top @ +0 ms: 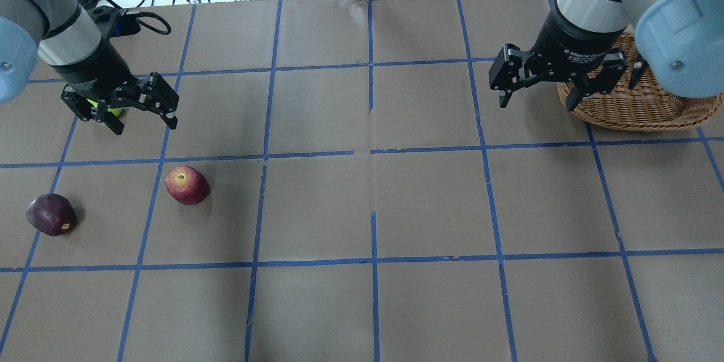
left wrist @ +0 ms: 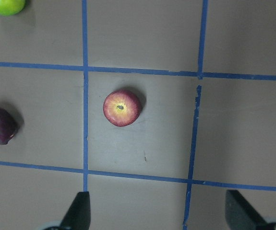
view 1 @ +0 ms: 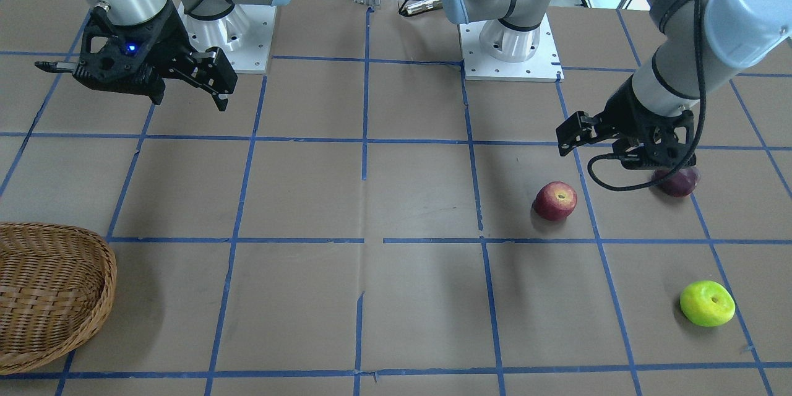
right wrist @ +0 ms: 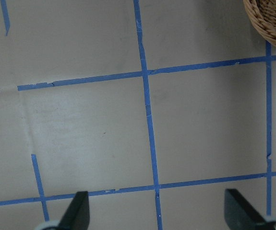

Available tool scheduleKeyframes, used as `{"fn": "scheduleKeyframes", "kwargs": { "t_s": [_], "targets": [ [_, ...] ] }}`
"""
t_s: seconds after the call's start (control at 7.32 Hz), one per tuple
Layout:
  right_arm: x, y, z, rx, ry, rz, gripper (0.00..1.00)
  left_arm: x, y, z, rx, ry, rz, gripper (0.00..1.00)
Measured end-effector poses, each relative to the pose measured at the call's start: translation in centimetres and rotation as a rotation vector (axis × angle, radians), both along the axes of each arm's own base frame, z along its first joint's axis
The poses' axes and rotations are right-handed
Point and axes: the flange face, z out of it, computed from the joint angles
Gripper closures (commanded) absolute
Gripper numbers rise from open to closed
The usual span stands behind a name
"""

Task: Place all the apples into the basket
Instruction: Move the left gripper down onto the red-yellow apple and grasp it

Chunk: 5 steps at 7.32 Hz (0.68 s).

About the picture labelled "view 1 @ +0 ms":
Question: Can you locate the dark red apple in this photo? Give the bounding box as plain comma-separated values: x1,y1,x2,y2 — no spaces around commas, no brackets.
655,166,702,197

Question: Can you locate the woven wicker basket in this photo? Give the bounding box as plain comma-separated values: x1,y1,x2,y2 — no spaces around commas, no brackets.
1,222,117,376

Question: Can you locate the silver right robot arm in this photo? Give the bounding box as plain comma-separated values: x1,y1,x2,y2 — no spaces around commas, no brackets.
35,0,291,111

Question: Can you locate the green apple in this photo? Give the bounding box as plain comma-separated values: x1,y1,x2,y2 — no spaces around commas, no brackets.
679,280,736,327

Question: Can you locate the silver metal cylinder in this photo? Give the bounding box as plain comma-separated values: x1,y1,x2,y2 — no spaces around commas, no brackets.
398,0,443,17

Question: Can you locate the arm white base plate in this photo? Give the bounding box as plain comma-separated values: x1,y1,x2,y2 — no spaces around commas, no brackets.
177,4,279,74
458,15,565,82

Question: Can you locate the red yellow apple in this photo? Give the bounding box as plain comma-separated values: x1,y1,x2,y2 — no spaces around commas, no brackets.
533,181,578,222

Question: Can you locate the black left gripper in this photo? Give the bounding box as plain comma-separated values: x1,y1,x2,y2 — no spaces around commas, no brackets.
556,77,697,170

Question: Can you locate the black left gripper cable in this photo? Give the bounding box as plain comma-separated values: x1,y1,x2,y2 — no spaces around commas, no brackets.
587,0,712,191

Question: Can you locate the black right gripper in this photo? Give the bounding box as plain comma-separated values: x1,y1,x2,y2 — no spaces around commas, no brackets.
34,0,238,112

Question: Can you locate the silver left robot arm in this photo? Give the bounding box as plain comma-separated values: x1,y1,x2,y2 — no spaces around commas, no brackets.
442,0,790,170

